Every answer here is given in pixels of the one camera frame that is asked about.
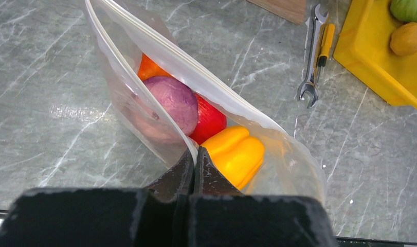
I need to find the clear spotted zip top bag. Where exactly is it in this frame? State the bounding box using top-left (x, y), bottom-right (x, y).
top-left (80, 1), bottom-right (327, 202)

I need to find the purple onion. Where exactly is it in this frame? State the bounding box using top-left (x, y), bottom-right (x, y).
top-left (143, 76), bottom-right (198, 135)

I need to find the yellow plastic tray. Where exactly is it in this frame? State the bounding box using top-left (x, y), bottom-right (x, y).
top-left (333, 0), bottom-right (417, 109)

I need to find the yellow potato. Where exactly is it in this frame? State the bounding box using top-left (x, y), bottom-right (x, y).
top-left (390, 22), bottom-right (417, 56)

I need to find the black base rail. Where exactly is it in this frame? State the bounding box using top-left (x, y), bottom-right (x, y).
top-left (336, 237), bottom-right (417, 247)

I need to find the red apple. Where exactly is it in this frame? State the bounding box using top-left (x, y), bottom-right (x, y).
top-left (190, 94), bottom-right (227, 145)

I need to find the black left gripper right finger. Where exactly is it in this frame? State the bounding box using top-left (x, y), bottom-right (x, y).
top-left (189, 147), bottom-right (338, 246)

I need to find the orange pumpkin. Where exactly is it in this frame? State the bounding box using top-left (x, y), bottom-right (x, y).
top-left (137, 54), bottom-right (172, 81)

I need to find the wooden board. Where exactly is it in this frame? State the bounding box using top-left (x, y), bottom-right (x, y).
top-left (248, 0), bottom-right (307, 25)

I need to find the yellow bell pepper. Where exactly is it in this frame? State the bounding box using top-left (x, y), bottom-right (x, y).
top-left (202, 126), bottom-right (265, 190)

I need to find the silver wrench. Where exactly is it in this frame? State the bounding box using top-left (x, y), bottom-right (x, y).
top-left (296, 4), bottom-right (329, 109)

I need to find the yellow handled screwdriver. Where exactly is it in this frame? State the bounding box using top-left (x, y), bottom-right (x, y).
top-left (314, 23), bottom-right (335, 84)

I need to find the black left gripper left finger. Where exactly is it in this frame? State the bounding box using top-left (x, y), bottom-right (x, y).
top-left (0, 151), bottom-right (194, 246)

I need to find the green cabbage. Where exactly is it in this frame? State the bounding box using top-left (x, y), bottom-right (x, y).
top-left (390, 0), bottom-right (417, 23)

